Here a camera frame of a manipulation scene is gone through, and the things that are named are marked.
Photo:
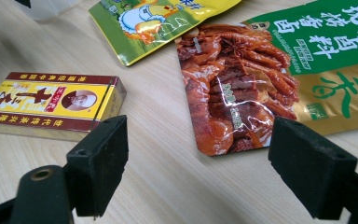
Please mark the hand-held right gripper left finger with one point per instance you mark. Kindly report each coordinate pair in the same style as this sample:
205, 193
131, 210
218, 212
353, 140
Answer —
99, 161

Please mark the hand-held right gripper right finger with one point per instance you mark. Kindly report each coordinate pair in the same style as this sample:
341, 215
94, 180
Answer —
313, 174

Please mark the green gold braising spice packet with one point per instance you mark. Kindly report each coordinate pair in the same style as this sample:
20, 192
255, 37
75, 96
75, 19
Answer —
230, 87

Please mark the yellow and red seasoning box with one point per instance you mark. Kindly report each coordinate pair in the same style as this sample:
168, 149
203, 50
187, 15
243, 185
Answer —
43, 99

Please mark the yellow green spouted sauce pouch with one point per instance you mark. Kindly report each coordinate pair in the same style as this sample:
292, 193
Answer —
143, 28

